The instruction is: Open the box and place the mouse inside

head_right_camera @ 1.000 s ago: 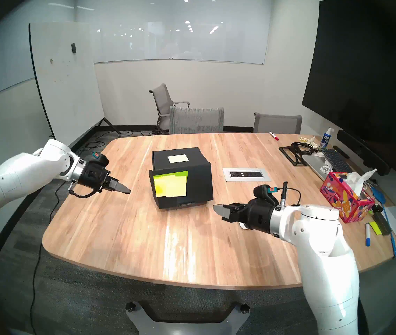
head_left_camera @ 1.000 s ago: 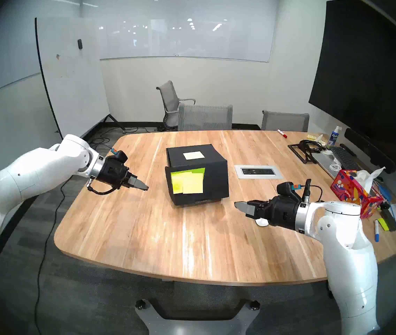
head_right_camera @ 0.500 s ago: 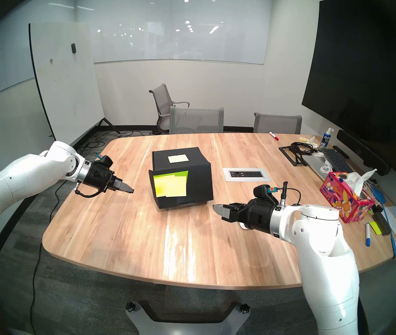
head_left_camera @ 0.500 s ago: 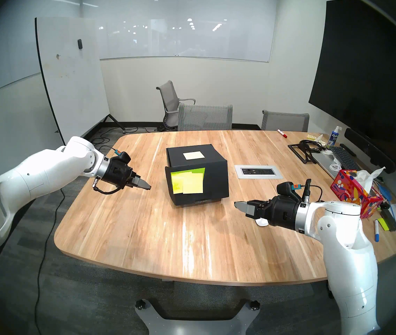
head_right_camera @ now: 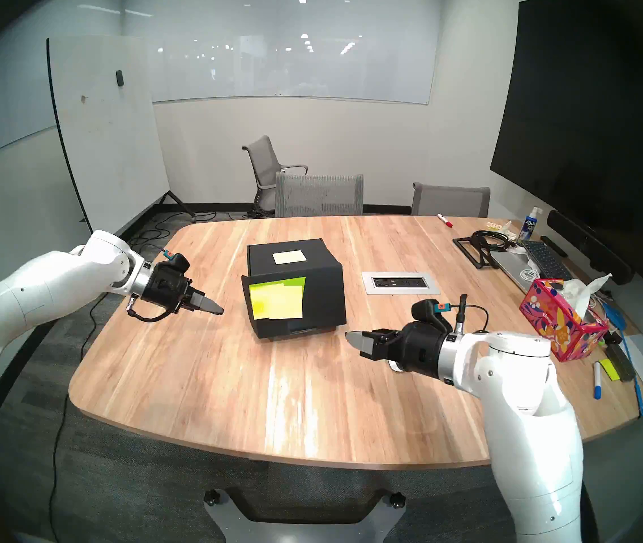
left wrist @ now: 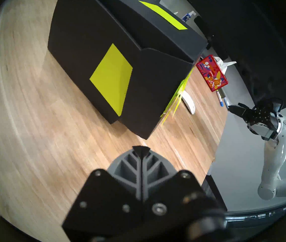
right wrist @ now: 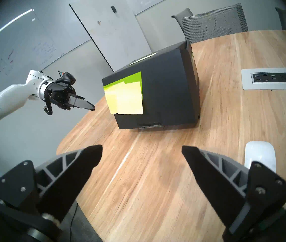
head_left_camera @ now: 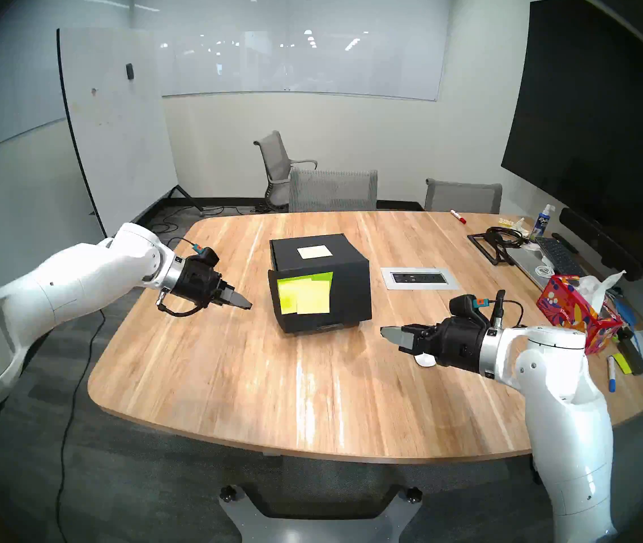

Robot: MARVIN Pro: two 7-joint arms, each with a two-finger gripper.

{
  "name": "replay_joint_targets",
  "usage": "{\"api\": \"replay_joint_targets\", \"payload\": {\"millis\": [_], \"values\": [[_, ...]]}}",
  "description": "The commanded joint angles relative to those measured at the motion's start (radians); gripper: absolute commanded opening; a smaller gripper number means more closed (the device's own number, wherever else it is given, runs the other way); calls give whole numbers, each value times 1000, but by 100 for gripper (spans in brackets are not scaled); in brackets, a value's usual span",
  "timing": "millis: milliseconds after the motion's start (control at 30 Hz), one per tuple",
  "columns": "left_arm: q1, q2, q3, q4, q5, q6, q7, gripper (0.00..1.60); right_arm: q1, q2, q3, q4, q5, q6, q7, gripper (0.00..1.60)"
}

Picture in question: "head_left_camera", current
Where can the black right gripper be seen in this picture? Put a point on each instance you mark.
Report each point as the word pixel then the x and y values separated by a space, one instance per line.
pixel 457 338

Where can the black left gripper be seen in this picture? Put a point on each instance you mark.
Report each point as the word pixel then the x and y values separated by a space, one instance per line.
pixel 197 281

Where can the white computer mouse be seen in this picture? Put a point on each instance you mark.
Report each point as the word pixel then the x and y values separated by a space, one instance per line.
pixel 426 361

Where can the black cardboard box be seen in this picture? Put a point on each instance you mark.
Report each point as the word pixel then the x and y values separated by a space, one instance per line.
pixel 350 298

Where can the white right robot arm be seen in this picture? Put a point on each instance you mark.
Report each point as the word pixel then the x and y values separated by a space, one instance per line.
pixel 559 412

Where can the red floral tissue box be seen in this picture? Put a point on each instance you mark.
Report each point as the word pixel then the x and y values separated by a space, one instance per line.
pixel 570 313

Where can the yellow sticky note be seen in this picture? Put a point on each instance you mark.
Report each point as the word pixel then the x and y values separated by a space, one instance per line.
pixel 314 297
pixel 287 297

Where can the silver table power panel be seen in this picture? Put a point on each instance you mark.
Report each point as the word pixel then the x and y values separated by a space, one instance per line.
pixel 419 278

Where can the lime green sticky note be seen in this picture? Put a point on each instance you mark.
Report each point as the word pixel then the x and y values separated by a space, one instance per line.
pixel 321 276

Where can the pale square sticky note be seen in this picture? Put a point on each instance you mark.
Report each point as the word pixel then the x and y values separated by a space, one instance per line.
pixel 315 251

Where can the black laptop stand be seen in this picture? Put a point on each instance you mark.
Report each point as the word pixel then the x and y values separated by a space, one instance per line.
pixel 483 246

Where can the red capped marker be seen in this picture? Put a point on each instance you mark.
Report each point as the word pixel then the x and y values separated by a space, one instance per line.
pixel 457 216

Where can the silver laptop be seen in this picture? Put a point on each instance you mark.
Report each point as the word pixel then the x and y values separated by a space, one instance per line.
pixel 525 263

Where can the gray mesh office chair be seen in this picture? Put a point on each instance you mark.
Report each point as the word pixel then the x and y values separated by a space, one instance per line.
pixel 333 191

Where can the gray office chair with armrests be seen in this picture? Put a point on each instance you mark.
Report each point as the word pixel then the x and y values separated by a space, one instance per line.
pixel 273 157

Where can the gray plain-back office chair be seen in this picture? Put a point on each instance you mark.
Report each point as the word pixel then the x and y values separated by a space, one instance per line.
pixel 463 198

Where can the small dotted white blocks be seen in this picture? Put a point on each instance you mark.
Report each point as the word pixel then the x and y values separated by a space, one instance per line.
pixel 505 222

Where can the black keyboard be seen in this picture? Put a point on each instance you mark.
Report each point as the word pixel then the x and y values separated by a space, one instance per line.
pixel 559 256

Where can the whiteboard cleaner spray bottle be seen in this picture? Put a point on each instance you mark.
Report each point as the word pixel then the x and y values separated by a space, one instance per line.
pixel 541 224

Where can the white tissue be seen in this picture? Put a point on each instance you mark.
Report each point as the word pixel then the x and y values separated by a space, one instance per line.
pixel 596 293

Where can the blue capped marker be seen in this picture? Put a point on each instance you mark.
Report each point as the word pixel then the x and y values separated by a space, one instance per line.
pixel 611 375

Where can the black video conference bar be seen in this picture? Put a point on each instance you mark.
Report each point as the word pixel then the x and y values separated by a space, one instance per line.
pixel 599 242

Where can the yellow sticky note pad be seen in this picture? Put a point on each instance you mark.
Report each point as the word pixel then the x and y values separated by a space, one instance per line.
pixel 621 365

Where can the blue fly swatter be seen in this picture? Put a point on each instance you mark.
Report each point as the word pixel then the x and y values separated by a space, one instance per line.
pixel 626 313

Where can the rolling whiteboard on stand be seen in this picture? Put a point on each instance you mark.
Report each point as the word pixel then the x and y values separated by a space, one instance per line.
pixel 118 112

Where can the dark whiteboard eraser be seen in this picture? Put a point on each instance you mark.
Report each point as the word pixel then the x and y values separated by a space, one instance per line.
pixel 633 356

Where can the glass wall whiteboard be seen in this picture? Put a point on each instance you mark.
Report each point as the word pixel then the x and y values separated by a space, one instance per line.
pixel 299 50

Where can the large black wall screen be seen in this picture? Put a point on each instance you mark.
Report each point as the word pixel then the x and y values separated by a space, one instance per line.
pixel 593 106

